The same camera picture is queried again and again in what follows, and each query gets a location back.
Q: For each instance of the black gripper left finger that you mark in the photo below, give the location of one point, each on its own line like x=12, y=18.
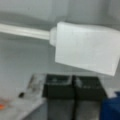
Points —
x=59, y=94

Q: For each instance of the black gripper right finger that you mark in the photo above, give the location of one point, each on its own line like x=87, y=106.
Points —
x=89, y=93

